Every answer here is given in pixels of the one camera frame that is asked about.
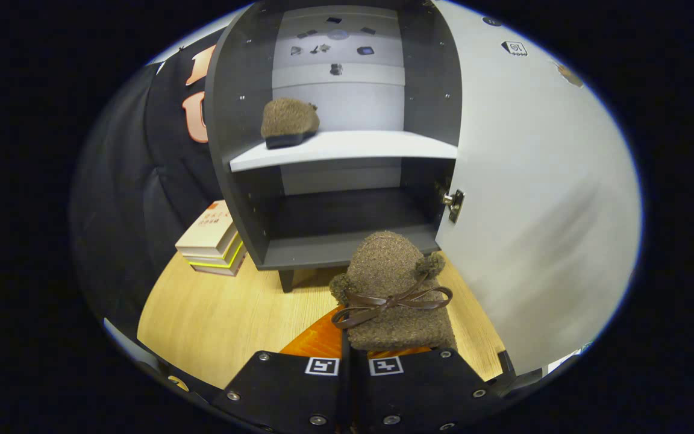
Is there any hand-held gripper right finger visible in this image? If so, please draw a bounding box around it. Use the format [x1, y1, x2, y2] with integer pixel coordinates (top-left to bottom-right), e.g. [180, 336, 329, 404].
[350, 347, 504, 434]

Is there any beige cover book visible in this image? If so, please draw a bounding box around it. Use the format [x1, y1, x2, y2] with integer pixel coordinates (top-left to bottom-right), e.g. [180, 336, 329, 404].
[175, 200, 239, 259]

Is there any black backdrop cloth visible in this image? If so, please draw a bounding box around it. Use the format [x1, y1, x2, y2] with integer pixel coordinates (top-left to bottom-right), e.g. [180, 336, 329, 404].
[70, 27, 263, 338]

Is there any beige shoe cabinet door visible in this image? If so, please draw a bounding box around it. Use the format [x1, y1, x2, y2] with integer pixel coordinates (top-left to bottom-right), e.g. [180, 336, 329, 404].
[434, 0, 643, 376]

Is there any grey cover book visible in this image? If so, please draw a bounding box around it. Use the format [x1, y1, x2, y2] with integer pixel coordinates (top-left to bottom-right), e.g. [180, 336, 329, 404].
[190, 256, 246, 277]

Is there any grey shoe cabinet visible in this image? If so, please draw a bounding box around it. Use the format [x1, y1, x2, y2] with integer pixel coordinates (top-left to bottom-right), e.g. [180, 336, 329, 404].
[204, 0, 465, 294]

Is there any brown fuzzy shoe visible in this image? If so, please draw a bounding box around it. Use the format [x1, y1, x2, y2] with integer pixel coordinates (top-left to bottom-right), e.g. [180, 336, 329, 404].
[261, 98, 320, 149]
[329, 231, 459, 352]

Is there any yellow edged book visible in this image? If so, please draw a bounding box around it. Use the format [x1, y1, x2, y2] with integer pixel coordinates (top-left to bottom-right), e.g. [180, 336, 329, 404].
[181, 238, 246, 269]

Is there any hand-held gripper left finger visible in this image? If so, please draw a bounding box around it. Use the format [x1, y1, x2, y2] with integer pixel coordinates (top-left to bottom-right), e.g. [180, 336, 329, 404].
[213, 306, 351, 434]

